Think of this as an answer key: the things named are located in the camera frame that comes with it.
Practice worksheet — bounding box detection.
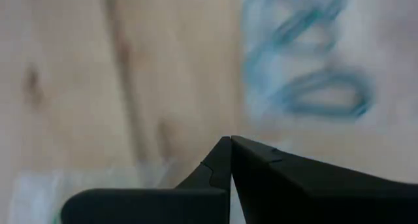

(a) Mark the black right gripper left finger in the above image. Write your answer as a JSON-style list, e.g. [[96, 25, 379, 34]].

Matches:
[[61, 136, 232, 224]]

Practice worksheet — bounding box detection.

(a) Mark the clear plastic zip bag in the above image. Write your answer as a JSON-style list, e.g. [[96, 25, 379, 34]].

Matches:
[[240, 0, 418, 143]]

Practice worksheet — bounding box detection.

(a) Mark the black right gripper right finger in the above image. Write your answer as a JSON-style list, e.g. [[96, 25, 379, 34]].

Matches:
[[231, 135, 418, 224]]

